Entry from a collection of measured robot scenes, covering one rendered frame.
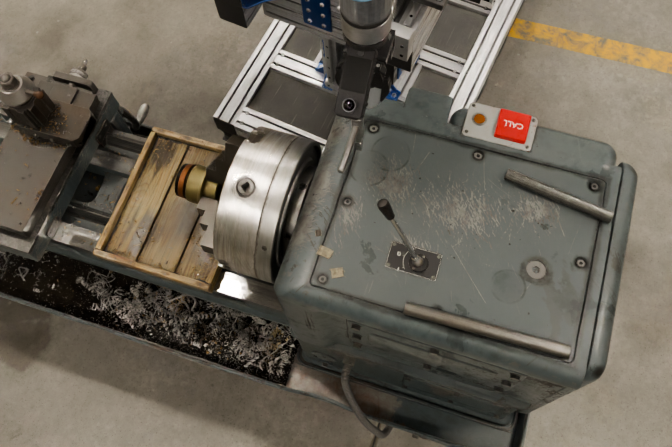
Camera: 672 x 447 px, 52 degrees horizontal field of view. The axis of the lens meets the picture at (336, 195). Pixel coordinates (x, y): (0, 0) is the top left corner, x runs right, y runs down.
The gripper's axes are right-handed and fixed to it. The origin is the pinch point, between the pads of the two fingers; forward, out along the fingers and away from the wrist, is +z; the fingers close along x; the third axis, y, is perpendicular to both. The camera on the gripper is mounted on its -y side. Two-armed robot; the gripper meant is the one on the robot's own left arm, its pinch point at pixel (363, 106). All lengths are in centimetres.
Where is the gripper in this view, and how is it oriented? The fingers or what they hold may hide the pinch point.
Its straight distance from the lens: 122.0
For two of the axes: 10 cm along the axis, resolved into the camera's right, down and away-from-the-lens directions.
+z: 0.5, 3.9, 9.2
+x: -9.6, -2.5, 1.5
